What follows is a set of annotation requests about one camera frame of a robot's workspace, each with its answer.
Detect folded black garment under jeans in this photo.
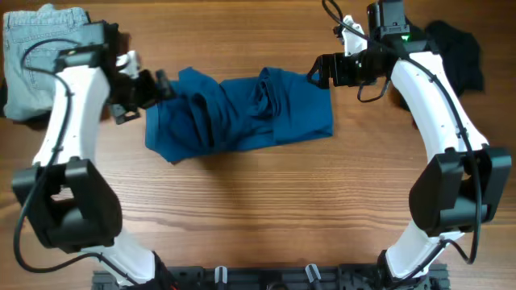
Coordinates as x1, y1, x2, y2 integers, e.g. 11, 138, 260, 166
0, 19, 121, 128

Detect crumpled black shirt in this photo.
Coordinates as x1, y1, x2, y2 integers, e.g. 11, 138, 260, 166
406, 19, 485, 97

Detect blue polo shirt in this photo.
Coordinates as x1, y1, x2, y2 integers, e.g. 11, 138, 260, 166
145, 68, 334, 163

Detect folded light blue jeans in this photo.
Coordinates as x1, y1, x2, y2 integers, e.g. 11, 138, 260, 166
1, 4, 89, 122

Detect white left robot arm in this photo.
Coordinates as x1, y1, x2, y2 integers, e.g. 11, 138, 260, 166
12, 21, 177, 289

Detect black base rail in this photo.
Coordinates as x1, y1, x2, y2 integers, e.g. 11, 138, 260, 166
91, 264, 451, 290

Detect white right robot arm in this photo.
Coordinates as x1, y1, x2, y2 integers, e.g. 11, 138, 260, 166
307, 1, 512, 288

